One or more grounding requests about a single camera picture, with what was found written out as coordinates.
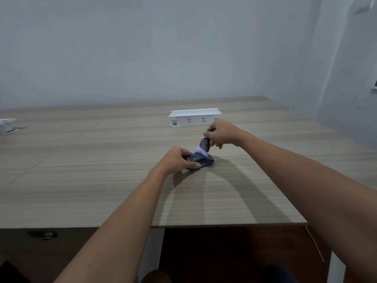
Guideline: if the person's left hand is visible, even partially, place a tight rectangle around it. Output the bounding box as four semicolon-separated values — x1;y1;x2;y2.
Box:
158;147;201;176

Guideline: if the person's right hand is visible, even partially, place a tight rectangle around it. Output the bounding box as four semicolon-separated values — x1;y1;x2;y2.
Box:
203;119;245;150

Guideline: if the black computer mouse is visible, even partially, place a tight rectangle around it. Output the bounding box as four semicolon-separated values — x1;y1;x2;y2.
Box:
185;153;215;170

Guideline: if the grey brush with lavender bristles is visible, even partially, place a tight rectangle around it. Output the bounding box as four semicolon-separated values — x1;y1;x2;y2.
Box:
196;129;213;158

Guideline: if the person's right forearm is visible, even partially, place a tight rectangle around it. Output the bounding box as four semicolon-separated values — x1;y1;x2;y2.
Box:
239;132;377;283

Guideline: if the person's left forearm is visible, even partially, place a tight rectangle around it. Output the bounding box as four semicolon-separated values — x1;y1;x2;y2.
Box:
54;165;171;283

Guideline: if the white pop-up power socket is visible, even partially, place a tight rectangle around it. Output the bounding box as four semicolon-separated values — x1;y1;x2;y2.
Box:
0;118;19;135
168;108;222;128

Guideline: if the white table leg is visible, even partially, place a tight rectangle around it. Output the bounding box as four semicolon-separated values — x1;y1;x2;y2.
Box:
326;250;347;283
137;228;165;283

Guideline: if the person's left knee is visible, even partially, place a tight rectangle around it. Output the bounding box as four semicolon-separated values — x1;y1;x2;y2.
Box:
141;269;172;283

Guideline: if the dark chair corner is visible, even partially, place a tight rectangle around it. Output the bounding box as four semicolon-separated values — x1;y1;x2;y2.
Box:
0;260;25;283

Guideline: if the white cable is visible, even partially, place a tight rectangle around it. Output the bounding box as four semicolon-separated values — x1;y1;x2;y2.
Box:
305;225;325;264

